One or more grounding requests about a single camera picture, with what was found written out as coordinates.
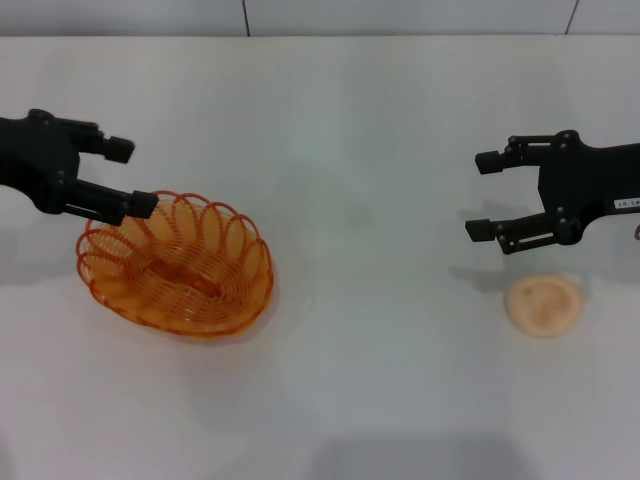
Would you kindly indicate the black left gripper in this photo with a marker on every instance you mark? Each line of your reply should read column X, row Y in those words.
column 35, row 155

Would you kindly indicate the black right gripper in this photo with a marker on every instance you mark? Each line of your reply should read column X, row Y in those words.
column 585, row 180

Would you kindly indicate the round pale bread bun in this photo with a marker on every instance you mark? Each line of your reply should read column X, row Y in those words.
column 545, row 306

